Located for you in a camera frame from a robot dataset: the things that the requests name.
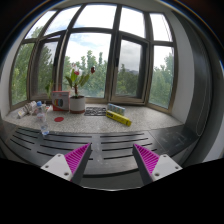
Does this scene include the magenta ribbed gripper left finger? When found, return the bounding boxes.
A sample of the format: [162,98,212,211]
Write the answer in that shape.
[41,143,91,185]

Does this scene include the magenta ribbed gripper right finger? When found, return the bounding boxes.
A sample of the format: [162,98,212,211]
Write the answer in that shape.
[132,144,182,185]

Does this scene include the clear plastic water bottle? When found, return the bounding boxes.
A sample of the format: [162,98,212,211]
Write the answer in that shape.
[37,101,49,136]

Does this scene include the black slatted radiator cover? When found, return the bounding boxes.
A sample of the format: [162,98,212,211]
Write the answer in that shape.
[1,120,201,178]

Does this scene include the red round coaster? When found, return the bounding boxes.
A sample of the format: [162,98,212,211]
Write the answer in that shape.
[54,117,64,122]

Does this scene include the yellow long box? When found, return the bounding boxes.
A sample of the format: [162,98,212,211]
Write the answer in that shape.
[106,110,131,126]

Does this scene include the white pot with flowering plant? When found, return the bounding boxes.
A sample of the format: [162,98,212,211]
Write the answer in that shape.
[66,64,95,114]

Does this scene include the red box with coloured rings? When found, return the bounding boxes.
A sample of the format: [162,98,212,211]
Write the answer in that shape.
[51,91,70,111]

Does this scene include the light blue small box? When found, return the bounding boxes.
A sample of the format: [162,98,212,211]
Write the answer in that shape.
[107,103,125,115]

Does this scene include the white rolled packaging bundle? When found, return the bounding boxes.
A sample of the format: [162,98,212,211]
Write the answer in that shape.
[18,101,37,119]

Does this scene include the small green plant sprig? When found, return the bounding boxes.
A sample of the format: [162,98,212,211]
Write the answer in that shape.
[45,80,54,99]

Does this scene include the bay window frame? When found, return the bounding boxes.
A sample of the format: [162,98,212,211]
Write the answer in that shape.
[9,2,176,112]

